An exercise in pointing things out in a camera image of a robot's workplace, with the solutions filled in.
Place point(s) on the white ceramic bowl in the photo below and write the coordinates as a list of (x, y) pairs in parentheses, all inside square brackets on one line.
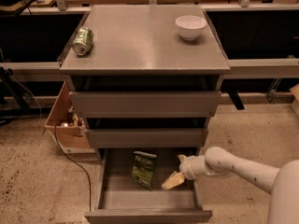
[(190, 27)]

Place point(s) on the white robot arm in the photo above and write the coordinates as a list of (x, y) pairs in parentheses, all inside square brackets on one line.
[(282, 184)]

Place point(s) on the grey open bottom drawer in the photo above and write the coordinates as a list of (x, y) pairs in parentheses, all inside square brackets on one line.
[(120, 200)]

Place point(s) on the green jalapeno chip bag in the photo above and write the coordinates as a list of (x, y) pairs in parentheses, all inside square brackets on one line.
[(143, 168)]

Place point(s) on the grey top drawer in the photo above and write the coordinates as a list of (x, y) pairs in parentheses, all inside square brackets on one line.
[(145, 104)]

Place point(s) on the wooden box on floor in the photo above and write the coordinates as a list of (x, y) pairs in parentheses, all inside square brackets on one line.
[(70, 136)]

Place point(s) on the green soda can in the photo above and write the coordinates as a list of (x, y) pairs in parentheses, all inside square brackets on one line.
[(83, 41)]

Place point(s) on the grey drawer cabinet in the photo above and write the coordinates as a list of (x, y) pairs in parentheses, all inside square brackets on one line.
[(142, 85)]

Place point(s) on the grey middle drawer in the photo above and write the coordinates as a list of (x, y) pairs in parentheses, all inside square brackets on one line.
[(152, 138)]

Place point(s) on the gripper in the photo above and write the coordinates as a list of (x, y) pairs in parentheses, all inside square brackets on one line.
[(188, 168)]

